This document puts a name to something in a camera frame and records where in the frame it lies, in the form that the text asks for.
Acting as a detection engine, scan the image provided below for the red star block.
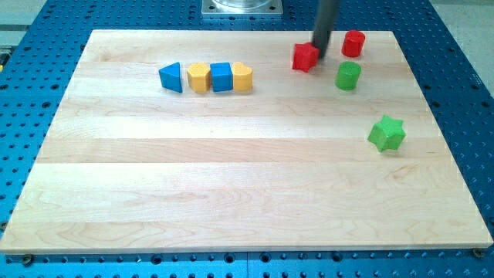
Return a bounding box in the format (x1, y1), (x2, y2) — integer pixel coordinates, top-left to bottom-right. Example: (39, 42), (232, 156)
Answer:
(292, 42), (320, 73)

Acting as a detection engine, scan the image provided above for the green star block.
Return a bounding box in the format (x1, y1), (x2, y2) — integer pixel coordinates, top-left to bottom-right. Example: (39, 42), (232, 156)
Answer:
(367, 114), (406, 152)

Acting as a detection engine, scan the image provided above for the yellow heart block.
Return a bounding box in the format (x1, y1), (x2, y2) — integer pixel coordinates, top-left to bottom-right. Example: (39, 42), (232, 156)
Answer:
(232, 62), (253, 91)

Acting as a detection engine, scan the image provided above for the blue square block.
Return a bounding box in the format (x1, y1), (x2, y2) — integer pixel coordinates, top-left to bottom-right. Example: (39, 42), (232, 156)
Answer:
(210, 63), (233, 92)

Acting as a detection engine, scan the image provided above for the wooden board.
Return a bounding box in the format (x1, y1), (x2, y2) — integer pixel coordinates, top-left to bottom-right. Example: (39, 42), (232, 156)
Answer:
(1, 30), (492, 254)

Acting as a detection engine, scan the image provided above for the yellow hexagon block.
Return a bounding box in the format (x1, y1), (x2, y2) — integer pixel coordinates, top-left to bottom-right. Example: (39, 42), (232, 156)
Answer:
(187, 63), (211, 93)

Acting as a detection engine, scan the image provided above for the blue triangle block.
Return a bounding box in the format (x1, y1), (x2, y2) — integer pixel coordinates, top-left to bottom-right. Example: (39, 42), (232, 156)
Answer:
(158, 62), (183, 93)

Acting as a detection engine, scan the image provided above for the green cylinder block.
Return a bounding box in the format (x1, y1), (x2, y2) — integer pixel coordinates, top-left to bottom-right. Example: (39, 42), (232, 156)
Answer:
(335, 61), (361, 90)

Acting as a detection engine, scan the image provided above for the red cylinder block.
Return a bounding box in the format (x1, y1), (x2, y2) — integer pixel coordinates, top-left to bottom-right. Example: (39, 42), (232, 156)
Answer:
(341, 30), (366, 58)

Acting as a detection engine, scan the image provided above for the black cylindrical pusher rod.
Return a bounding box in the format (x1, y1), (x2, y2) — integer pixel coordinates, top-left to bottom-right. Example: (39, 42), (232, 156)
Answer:
(311, 0), (340, 59)

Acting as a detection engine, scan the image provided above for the blue perforated metal table plate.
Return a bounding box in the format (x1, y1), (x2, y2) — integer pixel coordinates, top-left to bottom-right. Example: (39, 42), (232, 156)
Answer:
(1, 0), (493, 277)

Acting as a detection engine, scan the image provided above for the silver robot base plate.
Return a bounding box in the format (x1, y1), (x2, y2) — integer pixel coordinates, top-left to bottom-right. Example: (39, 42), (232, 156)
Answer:
(201, 0), (283, 16)

